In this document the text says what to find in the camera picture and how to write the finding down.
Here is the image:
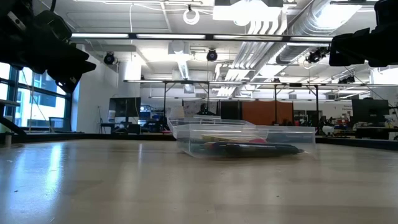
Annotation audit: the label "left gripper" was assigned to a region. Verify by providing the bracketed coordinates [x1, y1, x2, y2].
[0, 0, 96, 94]

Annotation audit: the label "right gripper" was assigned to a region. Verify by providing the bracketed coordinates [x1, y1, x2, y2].
[329, 0, 398, 68]

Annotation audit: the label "clear plastic supply box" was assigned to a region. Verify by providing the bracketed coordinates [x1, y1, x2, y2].
[167, 115, 317, 159]

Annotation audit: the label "black grip pen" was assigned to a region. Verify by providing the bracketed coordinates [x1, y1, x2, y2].
[217, 142, 305, 158]

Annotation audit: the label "large window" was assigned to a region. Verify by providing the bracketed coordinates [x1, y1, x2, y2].
[0, 62, 74, 131]

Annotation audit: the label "silver ceiling ducts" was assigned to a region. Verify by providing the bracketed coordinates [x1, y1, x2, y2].
[231, 0, 371, 74]

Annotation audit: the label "black computer monitor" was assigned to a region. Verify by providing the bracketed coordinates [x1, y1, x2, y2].
[351, 98, 390, 124]
[108, 96, 142, 118]

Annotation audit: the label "orange partition panel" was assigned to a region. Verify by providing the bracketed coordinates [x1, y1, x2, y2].
[242, 100, 294, 127]

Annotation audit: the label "white cable coil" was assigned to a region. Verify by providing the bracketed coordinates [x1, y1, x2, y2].
[182, 7, 201, 26]

